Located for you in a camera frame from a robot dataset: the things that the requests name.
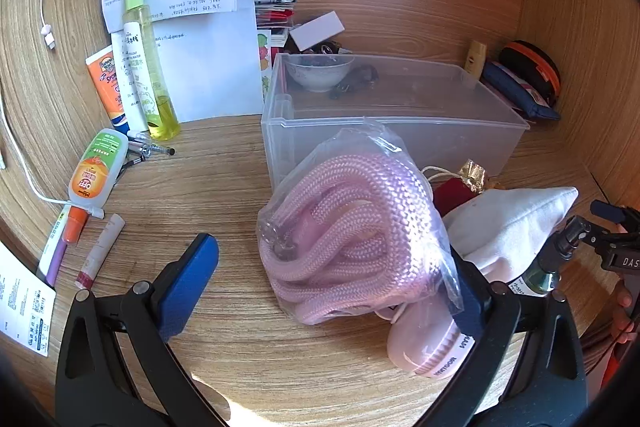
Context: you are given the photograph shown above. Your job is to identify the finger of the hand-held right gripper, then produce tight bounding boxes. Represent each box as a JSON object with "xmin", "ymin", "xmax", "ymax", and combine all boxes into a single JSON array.
[
  {"xmin": 590, "ymin": 200, "xmax": 629, "ymax": 225},
  {"xmin": 564, "ymin": 215, "xmax": 609, "ymax": 254}
]

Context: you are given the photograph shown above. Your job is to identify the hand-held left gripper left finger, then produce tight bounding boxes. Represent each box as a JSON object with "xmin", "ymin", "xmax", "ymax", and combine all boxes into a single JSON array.
[{"xmin": 55, "ymin": 233, "xmax": 236, "ymax": 427}]

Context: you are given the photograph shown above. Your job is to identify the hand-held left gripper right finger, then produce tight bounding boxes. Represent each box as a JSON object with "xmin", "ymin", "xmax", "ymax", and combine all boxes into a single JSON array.
[{"xmin": 430, "ymin": 246, "xmax": 589, "ymax": 427}]

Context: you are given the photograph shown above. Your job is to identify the dark green spray bottle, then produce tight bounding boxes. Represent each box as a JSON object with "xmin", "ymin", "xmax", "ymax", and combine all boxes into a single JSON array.
[{"xmin": 509, "ymin": 229, "xmax": 577, "ymax": 299}]

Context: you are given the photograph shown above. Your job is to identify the white cloth pouch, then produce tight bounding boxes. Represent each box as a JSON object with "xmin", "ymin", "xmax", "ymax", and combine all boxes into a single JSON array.
[{"xmin": 442, "ymin": 186, "xmax": 580, "ymax": 285}]

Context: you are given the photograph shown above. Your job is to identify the red drawstring pouch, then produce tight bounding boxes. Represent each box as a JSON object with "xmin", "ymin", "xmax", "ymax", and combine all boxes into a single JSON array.
[{"xmin": 420, "ymin": 159, "xmax": 506, "ymax": 212}]

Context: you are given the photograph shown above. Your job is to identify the pink rope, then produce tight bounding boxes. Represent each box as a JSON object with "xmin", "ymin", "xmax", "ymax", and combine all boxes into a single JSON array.
[{"xmin": 256, "ymin": 118, "xmax": 463, "ymax": 327}]

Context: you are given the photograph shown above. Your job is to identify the clear plastic storage box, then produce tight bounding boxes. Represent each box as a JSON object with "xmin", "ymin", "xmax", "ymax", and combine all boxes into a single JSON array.
[{"xmin": 260, "ymin": 53, "xmax": 531, "ymax": 195}]

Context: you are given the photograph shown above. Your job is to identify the person's right hand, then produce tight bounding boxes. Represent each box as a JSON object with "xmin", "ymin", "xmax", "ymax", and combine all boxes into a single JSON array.
[{"xmin": 611, "ymin": 279, "xmax": 640, "ymax": 350}]

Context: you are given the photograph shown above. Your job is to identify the pink round device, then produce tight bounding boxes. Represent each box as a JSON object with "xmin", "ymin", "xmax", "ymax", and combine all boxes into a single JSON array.
[{"xmin": 387, "ymin": 302, "xmax": 476, "ymax": 378}]

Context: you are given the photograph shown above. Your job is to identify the white lip balm tube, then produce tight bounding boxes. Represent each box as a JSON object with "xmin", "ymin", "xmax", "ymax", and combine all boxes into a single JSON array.
[{"xmin": 75, "ymin": 213, "xmax": 126, "ymax": 291}]

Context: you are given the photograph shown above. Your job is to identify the wooden desk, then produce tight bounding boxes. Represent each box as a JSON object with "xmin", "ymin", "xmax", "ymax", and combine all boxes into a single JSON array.
[{"xmin": 0, "ymin": 104, "xmax": 621, "ymax": 427}]

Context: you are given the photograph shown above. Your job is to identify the orange purple marker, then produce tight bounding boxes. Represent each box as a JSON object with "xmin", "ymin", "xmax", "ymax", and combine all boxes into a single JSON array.
[{"xmin": 46, "ymin": 205, "xmax": 90, "ymax": 288}]

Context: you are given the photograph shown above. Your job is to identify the green orange label sanitizer bottle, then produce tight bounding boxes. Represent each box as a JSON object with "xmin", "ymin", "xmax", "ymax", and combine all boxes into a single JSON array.
[{"xmin": 67, "ymin": 128, "xmax": 130, "ymax": 210}]

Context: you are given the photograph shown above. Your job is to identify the blue pencil case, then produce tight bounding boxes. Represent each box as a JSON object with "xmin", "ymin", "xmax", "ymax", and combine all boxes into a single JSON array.
[{"xmin": 481, "ymin": 61, "xmax": 562, "ymax": 124}]

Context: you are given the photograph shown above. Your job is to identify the black case with orange zip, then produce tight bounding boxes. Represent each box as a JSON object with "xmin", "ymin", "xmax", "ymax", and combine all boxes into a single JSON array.
[{"xmin": 499, "ymin": 40, "xmax": 562, "ymax": 108}]

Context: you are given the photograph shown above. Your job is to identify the white printed paper sheet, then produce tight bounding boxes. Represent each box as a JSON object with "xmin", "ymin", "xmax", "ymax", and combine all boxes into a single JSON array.
[{"xmin": 0, "ymin": 241, "xmax": 57, "ymax": 358}]

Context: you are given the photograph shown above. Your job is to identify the small yellow bottle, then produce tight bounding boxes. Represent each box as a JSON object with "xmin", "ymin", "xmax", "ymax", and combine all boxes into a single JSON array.
[{"xmin": 463, "ymin": 40, "xmax": 488, "ymax": 80}]

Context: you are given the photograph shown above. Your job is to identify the orange sunscreen tube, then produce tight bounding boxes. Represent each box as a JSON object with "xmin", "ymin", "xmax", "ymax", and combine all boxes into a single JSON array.
[{"xmin": 85, "ymin": 47, "xmax": 131, "ymax": 132}]

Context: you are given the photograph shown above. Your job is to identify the yellow-green spray bottle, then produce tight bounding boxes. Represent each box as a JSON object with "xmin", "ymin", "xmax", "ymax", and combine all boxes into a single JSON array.
[{"xmin": 122, "ymin": 0, "xmax": 181, "ymax": 142}]

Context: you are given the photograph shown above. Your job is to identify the white handwritten paper sheets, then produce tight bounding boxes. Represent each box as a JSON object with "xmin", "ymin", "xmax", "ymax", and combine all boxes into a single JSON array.
[{"xmin": 101, "ymin": 0, "xmax": 263, "ymax": 124}]

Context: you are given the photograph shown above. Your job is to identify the white bowl of beads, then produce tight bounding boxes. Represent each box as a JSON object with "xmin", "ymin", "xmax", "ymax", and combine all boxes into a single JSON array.
[{"xmin": 286, "ymin": 56, "xmax": 356, "ymax": 94}]

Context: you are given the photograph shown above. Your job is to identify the white small box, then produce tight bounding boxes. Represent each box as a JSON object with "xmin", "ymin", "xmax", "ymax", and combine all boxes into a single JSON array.
[{"xmin": 289, "ymin": 12, "xmax": 346, "ymax": 54}]

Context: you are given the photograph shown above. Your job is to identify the long white cable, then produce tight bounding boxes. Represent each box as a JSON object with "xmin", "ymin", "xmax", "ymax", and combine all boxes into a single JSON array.
[{"xmin": 0, "ymin": 94, "xmax": 106, "ymax": 220}]

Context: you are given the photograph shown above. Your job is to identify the black key strap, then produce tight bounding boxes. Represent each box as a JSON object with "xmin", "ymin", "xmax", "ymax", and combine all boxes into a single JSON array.
[{"xmin": 329, "ymin": 64, "xmax": 380, "ymax": 100}]

